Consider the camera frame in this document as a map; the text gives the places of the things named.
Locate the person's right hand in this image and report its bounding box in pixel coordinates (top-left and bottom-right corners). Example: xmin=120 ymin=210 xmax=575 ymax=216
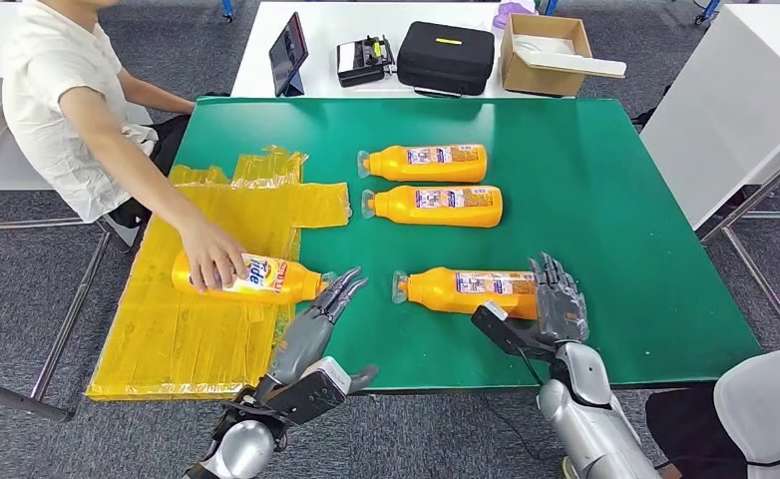
xmin=180 ymin=221 xmax=249 ymax=294

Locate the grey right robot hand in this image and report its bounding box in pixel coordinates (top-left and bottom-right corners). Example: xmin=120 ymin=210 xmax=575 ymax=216
xmin=529 ymin=250 xmax=590 ymax=346

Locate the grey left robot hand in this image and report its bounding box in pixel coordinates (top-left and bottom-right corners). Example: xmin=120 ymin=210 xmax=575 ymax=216
xmin=264 ymin=265 xmax=380 ymax=396

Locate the orange detergent bottle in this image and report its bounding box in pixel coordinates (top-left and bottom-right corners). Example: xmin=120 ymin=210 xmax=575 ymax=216
xmin=361 ymin=185 xmax=505 ymax=230
xmin=391 ymin=265 xmax=540 ymax=321
xmin=356 ymin=144 xmax=489 ymax=185
xmin=171 ymin=249 xmax=338 ymax=306

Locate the green table mat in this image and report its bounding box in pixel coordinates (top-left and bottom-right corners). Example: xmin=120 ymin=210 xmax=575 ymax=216
xmin=173 ymin=97 xmax=763 ymax=391

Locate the yellow plastic sheet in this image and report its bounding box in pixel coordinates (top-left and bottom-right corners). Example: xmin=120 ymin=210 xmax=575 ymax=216
xmin=84 ymin=146 xmax=354 ymax=402

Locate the black bag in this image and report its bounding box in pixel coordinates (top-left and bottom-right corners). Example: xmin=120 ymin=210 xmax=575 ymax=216
xmin=629 ymin=84 xmax=672 ymax=128

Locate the black tablet with blue stand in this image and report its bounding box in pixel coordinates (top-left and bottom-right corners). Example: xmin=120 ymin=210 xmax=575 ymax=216
xmin=267 ymin=11 xmax=310 ymax=99

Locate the person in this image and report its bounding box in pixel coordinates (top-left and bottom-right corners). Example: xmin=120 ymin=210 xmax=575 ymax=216
xmin=560 ymin=340 xmax=780 ymax=479
xmin=1 ymin=0 xmax=249 ymax=294

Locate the brown cardboard box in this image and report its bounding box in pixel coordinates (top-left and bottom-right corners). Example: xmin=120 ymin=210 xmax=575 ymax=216
xmin=499 ymin=13 xmax=593 ymax=98

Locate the white foam board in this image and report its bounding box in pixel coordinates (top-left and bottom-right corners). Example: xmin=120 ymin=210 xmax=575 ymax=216
xmin=513 ymin=34 xmax=628 ymax=79

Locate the white table with metal legs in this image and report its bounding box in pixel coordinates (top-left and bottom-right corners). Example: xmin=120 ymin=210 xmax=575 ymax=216
xmin=639 ymin=3 xmax=780 ymax=345

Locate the black hard carry case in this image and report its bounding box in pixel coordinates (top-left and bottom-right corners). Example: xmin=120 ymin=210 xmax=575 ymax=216
xmin=396 ymin=21 xmax=497 ymax=99

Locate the purple plastic object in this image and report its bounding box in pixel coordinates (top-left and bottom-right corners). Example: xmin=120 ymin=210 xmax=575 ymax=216
xmin=492 ymin=0 xmax=538 ymax=31

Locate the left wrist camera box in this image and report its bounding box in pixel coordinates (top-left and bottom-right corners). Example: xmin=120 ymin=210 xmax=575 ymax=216
xmin=256 ymin=355 xmax=354 ymax=428

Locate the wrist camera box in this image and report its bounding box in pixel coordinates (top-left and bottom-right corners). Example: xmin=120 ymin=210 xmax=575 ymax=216
xmin=471 ymin=300 xmax=557 ymax=361
xmin=256 ymin=355 xmax=354 ymax=428

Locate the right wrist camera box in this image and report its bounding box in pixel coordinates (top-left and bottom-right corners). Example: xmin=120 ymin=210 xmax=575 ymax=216
xmin=471 ymin=300 xmax=557 ymax=361

